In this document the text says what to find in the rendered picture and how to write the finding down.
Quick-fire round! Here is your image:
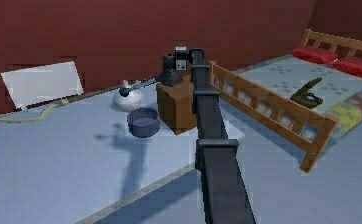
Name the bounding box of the brown cardboard box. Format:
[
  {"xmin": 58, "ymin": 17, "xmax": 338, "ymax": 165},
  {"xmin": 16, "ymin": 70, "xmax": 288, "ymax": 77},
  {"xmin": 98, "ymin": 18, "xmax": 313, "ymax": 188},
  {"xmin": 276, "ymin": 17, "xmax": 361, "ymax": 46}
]
[{"xmin": 156, "ymin": 75, "xmax": 199, "ymax": 136}]

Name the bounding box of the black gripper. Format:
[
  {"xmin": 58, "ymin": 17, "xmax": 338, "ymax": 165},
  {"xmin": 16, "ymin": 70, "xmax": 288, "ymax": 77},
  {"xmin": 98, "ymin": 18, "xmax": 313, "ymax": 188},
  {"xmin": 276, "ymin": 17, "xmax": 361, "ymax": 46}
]
[{"xmin": 118, "ymin": 53, "xmax": 181, "ymax": 98}]

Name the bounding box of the white bowl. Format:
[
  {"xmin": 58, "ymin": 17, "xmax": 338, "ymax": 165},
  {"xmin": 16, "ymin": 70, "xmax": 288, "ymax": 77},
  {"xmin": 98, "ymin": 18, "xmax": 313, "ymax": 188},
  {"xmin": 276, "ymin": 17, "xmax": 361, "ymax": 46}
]
[{"xmin": 112, "ymin": 79, "xmax": 145, "ymax": 112}]

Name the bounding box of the dark blue pot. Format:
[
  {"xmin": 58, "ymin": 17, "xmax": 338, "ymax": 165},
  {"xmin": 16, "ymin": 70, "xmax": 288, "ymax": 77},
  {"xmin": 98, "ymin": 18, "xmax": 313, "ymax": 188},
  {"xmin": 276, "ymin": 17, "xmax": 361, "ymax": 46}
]
[{"xmin": 126, "ymin": 107, "xmax": 161, "ymax": 139}]

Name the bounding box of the open black laptop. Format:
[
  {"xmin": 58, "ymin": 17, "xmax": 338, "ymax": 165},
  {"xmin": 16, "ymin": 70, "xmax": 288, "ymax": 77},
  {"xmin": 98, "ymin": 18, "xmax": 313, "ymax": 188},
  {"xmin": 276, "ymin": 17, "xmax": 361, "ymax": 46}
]
[{"xmin": 290, "ymin": 77, "xmax": 324, "ymax": 110}]

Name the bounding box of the red pillow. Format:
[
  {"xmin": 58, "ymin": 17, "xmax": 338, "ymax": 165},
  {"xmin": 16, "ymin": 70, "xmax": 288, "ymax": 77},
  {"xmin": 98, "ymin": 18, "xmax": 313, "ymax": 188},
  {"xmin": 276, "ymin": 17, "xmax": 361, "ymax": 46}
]
[
  {"xmin": 290, "ymin": 45, "xmax": 339, "ymax": 65},
  {"xmin": 332, "ymin": 56, "xmax": 362, "ymax": 80}
]

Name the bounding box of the wooden bed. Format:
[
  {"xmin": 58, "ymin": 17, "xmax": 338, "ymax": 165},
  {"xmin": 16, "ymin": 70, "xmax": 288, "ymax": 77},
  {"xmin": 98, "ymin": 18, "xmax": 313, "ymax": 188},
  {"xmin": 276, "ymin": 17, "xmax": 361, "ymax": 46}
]
[{"xmin": 208, "ymin": 28, "xmax": 362, "ymax": 174}]

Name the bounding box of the pale blue table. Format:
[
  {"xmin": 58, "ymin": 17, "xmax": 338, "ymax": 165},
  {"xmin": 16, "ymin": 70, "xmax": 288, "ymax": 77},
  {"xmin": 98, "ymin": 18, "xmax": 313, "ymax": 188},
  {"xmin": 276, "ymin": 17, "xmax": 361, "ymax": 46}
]
[{"xmin": 0, "ymin": 78, "xmax": 246, "ymax": 224}]

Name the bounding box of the white window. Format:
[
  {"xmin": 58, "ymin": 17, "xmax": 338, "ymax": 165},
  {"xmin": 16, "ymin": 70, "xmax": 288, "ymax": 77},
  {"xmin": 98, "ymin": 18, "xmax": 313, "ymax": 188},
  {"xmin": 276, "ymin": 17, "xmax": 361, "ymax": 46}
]
[{"xmin": 0, "ymin": 61, "xmax": 85, "ymax": 110}]

